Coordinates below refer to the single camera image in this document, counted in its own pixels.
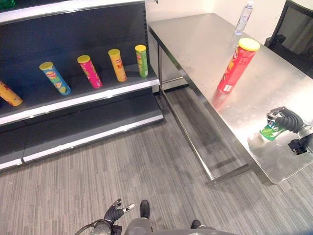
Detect grey store shelf unit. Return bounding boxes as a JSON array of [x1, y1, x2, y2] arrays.
[[0, 0, 165, 171]]

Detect robot body and legs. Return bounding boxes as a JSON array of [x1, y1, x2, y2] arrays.
[[126, 199, 239, 235]]

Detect stainless steel table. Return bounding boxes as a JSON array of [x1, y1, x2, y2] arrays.
[[147, 12, 313, 188]]

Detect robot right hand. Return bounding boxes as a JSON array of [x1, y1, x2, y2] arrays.
[[266, 106, 305, 134]]

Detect orange chip can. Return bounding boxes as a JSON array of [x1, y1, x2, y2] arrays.
[[108, 48, 128, 83]]

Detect clear plastic water bottle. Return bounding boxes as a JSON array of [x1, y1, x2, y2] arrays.
[[234, 0, 255, 36]]

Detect green packaged goods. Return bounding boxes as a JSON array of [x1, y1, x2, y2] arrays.
[[0, 0, 16, 11]]

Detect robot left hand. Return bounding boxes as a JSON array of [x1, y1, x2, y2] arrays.
[[103, 198, 135, 224]]

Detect pink chip can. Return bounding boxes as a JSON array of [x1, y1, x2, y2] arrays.
[[76, 54, 103, 89]]

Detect red chip can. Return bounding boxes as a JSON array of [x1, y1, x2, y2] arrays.
[[217, 38, 261, 94]]

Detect lime green chip can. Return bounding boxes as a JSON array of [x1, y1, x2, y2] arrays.
[[134, 44, 149, 78]]

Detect yellow chip can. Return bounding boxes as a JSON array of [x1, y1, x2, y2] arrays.
[[0, 80, 23, 107]]

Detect black office chair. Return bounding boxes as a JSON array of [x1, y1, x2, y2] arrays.
[[263, 0, 313, 79]]

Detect blue chip can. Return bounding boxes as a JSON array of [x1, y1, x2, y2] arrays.
[[39, 61, 72, 96]]

